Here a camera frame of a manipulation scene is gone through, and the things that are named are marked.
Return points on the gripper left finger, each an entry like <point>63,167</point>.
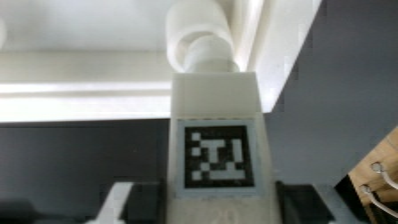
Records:
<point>132,204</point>

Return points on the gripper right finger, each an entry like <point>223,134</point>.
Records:
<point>317,204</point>

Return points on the white square tabletop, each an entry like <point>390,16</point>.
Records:
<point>84,69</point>

